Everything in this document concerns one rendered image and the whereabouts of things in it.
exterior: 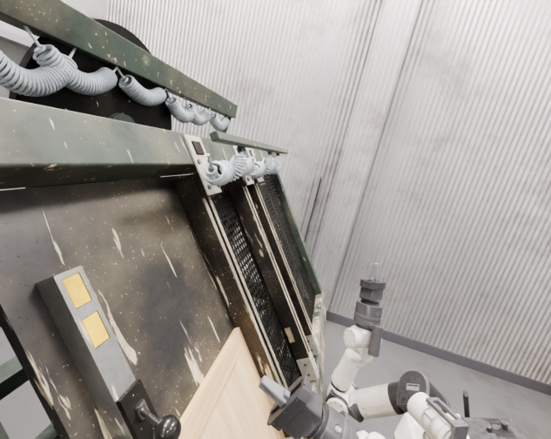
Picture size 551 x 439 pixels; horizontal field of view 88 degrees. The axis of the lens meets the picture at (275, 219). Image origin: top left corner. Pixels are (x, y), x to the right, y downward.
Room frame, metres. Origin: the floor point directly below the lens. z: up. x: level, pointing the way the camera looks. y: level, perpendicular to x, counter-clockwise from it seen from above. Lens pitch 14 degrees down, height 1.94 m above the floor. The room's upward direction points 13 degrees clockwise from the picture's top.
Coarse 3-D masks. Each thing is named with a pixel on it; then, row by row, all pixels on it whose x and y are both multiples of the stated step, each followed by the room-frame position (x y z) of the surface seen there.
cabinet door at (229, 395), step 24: (240, 336) 0.81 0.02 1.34; (216, 360) 0.67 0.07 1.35; (240, 360) 0.76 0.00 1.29; (216, 384) 0.61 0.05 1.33; (240, 384) 0.70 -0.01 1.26; (192, 408) 0.51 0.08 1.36; (216, 408) 0.57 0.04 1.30; (240, 408) 0.66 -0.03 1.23; (264, 408) 0.75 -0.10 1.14; (192, 432) 0.48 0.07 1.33; (216, 432) 0.54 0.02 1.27; (240, 432) 0.61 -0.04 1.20; (264, 432) 0.70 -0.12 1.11
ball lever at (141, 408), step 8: (136, 408) 0.37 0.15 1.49; (144, 408) 0.38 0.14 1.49; (144, 416) 0.36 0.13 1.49; (152, 416) 0.35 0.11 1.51; (168, 416) 0.32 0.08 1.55; (176, 416) 0.33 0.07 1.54; (160, 424) 0.31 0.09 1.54; (168, 424) 0.31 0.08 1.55; (176, 424) 0.32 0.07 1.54; (160, 432) 0.30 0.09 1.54; (168, 432) 0.30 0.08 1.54; (176, 432) 0.31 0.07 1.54
